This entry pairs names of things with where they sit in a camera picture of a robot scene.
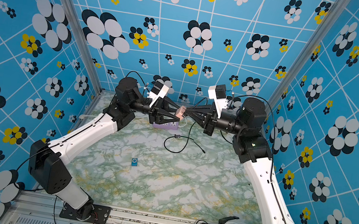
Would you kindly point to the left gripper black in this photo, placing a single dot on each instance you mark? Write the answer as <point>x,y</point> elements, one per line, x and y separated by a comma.
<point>154,112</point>

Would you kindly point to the blue mp3 player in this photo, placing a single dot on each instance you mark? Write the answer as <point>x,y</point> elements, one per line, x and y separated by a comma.
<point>134,162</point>

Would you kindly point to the aluminium corner post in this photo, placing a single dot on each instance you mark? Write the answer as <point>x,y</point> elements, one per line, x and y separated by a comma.
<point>81,43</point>
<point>337,9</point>

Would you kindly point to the right aluminium corner post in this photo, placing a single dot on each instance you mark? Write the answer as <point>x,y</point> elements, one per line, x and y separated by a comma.
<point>337,9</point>

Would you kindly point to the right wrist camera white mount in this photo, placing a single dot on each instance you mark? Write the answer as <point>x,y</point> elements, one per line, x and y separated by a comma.
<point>217,93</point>

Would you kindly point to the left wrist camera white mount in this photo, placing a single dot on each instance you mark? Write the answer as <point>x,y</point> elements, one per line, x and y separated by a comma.
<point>159,90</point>

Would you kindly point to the purple power strip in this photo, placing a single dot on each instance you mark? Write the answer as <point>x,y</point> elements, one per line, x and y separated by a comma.
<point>167,126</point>

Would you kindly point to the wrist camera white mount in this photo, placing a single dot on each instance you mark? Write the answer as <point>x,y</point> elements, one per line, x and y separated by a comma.
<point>217,93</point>
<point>159,90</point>

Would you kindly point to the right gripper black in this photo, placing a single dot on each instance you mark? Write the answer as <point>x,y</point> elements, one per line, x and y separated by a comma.
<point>210,120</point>

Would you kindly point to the pink usb charger cube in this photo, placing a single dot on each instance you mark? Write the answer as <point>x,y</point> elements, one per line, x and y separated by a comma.
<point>180,112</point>

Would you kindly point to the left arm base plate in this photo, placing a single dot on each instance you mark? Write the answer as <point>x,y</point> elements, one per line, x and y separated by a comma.
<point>94,213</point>

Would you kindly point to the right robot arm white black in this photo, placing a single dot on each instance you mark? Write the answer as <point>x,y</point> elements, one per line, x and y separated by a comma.
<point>252,149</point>

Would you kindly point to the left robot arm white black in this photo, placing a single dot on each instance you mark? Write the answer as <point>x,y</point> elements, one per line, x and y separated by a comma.
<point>48,161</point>

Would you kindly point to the left aluminium corner post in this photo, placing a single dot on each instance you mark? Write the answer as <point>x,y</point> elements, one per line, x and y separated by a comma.
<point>81,43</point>

